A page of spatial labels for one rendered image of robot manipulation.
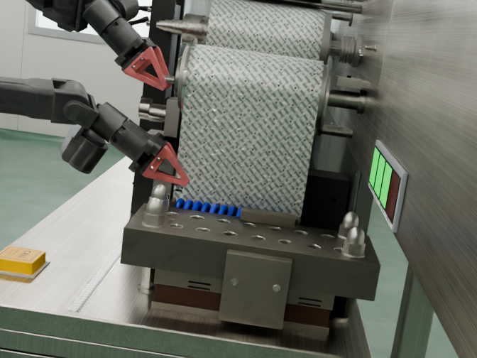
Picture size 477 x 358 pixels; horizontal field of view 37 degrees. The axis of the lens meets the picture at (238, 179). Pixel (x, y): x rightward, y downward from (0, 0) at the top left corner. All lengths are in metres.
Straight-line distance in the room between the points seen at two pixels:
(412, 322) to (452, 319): 0.93
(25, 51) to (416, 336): 6.13
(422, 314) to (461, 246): 0.94
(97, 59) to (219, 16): 5.59
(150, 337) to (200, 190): 0.31
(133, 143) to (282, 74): 0.29
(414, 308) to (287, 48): 0.59
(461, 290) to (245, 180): 0.76
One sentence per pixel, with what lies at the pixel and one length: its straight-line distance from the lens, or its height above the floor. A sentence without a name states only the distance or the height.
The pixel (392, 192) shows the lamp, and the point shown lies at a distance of 0.85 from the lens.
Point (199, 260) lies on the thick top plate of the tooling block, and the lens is 1.10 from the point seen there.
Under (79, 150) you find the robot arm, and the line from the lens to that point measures 1.28.
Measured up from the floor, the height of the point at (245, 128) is 1.18.
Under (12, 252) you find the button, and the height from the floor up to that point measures 0.92.
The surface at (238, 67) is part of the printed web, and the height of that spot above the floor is 1.29.
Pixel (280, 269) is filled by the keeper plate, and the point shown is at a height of 1.01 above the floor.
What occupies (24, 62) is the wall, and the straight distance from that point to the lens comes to 7.27.
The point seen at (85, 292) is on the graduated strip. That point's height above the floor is 0.90.
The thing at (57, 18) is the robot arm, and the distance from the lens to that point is 1.40.
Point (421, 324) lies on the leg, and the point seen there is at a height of 0.81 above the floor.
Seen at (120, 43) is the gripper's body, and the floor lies 1.29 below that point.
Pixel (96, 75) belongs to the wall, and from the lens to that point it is 7.06.
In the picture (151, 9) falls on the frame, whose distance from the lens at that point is 1.59.
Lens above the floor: 1.35
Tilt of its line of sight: 12 degrees down
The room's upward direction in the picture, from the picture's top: 8 degrees clockwise
